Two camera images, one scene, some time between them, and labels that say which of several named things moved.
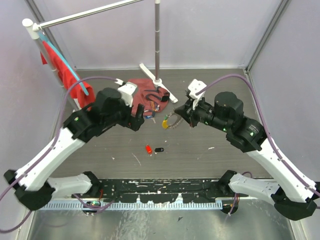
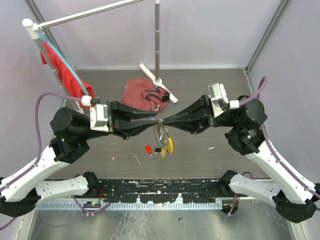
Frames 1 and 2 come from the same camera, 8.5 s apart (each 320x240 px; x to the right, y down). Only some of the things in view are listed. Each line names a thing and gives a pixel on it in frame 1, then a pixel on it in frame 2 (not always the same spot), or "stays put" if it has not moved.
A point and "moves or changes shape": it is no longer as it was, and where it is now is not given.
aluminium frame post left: x=42 y=19 stays put
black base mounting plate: x=166 y=190 stays put
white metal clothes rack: x=33 y=31 stays put
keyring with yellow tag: x=165 y=123 moves or changes shape
